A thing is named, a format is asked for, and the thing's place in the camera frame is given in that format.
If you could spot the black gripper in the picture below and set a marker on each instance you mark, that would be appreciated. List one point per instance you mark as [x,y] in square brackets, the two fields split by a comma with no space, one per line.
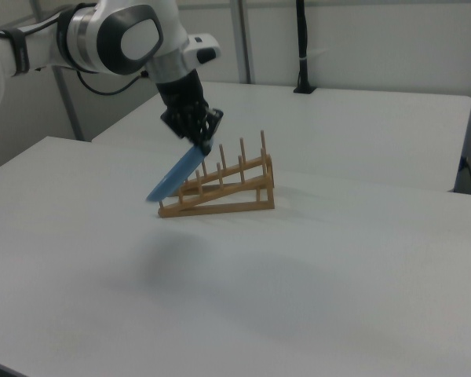
[182,98]

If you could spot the blue round plate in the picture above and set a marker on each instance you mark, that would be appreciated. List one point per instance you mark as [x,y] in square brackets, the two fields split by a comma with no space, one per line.
[176,174]

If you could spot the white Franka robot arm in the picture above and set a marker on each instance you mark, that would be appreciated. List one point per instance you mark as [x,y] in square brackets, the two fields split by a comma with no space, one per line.
[102,35]

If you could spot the wooden plate rack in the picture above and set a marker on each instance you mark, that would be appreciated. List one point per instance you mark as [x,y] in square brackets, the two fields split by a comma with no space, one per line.
[227,196]

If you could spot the grey metal partition post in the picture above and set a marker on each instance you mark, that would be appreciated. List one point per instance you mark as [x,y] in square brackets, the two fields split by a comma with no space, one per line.
[243,43]

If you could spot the black camera stand pole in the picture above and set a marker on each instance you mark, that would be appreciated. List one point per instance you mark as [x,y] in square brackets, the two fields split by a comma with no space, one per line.
[303,47]

